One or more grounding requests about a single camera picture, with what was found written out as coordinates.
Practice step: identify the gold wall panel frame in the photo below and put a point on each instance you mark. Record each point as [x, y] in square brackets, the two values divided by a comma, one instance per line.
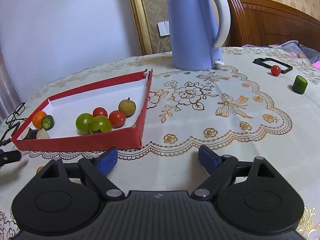
[147, 14]

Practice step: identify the green cucumber chunk right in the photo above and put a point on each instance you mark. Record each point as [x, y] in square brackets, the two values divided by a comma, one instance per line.
[300, 84]

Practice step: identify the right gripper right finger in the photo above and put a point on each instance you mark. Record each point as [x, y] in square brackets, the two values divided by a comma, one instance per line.
[220, 170]

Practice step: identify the wooden headboard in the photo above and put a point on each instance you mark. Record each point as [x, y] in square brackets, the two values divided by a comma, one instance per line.
[266, 22]

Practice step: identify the white wall switch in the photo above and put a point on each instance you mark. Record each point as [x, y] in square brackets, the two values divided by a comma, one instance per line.
[163, 28]

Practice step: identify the orange mandarin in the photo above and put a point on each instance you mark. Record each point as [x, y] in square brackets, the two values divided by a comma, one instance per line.
[37, 119]

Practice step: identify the dark sugarcane piece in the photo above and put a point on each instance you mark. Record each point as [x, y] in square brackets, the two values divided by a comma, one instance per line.
[42, 134]
[29, 133]

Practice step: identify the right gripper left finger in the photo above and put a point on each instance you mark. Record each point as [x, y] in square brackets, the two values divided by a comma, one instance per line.
[95, 171]

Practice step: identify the pink bedding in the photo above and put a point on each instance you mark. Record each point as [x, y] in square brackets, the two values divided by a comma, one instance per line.
[300, 51]

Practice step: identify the small black frame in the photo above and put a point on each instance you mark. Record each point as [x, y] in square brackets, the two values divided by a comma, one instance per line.
[268, 63]

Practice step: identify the dark sugarcane piece in box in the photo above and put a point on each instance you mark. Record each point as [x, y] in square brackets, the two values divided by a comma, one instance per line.
[42, 134]

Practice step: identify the blue electric kettle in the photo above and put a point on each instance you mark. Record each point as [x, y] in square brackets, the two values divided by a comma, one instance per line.
[198, 29]

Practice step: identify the brown longan fruit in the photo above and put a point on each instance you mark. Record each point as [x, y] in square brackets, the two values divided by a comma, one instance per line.
[39, 169]

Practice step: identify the red cherry tomato in box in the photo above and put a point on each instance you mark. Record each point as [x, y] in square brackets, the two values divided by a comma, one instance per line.
[117, 118]

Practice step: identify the red shallow cardboard box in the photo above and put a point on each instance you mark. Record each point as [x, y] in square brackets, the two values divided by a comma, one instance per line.
[65, 107]

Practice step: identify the black eyeglasses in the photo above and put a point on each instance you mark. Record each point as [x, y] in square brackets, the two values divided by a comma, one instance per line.
[13, 122]

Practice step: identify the green cucumber piece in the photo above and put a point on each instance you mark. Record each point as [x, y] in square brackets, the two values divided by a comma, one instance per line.
[47, 122]

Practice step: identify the longan in box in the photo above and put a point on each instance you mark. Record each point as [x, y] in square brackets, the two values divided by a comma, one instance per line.
[127, 106]

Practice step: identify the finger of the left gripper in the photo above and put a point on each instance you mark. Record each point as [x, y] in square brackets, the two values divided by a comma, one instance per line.
[9, 157]

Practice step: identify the pink curtain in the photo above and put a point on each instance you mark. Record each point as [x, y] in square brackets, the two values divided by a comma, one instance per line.
[9, 97]

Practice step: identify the green tomato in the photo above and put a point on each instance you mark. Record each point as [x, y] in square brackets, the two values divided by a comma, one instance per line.
[100, 124]
[83, 122]

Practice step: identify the red cherry tomato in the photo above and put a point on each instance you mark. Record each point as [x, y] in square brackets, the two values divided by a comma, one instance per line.
[100, 111]
[117, 118]
[275, 70]

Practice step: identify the red cherry tomato by frame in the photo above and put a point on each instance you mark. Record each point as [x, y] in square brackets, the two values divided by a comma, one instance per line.
[275, 70]

